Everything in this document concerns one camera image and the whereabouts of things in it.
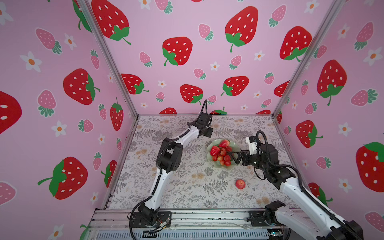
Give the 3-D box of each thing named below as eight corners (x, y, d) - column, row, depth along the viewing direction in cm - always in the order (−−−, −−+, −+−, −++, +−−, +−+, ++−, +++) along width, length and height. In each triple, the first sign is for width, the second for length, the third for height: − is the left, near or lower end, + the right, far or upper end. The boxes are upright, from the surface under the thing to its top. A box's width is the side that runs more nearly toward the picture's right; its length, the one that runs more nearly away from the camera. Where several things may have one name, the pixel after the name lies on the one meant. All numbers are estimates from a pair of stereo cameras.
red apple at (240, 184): (236, 189, 86) (237, 186, 82) (234, 181, 88) (236, 179, 85) (244, 189, 86) (245, 186, 82) (242, 181, 88) (244, 179, 85)
